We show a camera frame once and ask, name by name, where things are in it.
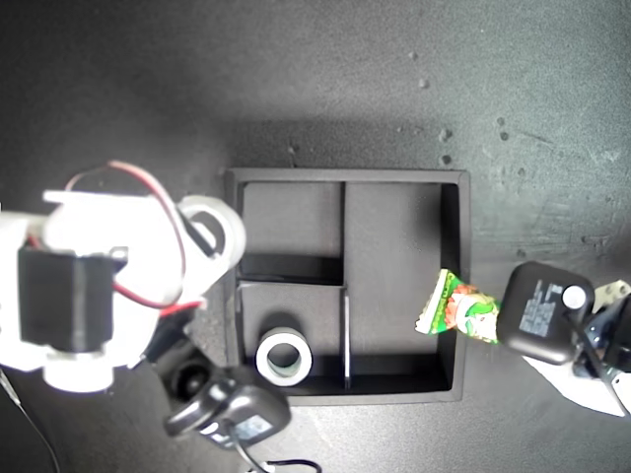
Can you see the white tape roll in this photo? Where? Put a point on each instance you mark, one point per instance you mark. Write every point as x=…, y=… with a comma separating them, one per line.
x=263, y=367
x=234, y=231

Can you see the green printed snack bar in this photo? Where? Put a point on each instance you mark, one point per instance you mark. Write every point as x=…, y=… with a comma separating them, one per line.
x=458, y=310

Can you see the black tray with wells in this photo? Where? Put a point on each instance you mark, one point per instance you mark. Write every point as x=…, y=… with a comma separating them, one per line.
x=389, y=231

